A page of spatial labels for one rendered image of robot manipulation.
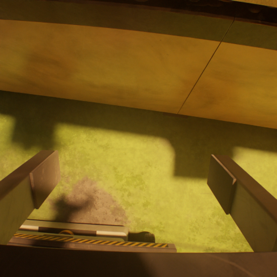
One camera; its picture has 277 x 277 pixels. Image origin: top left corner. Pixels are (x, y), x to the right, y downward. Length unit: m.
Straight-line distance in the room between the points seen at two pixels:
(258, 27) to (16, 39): 0.60
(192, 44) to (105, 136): 0.76
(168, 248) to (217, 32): 0.68
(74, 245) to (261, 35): 0.83
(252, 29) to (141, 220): 0.96
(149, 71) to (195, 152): 0.62
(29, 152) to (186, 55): 1.02
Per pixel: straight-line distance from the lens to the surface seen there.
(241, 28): 0.47
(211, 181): 0.16
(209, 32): 0.47
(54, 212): 1.23
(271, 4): 0.42
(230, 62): 0.57
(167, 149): 1.10
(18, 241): 0.93
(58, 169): 0.17
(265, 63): 0.58
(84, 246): 0.82
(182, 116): 1.13
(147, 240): 1.01
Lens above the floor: 1.09
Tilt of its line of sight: 82 degrees down
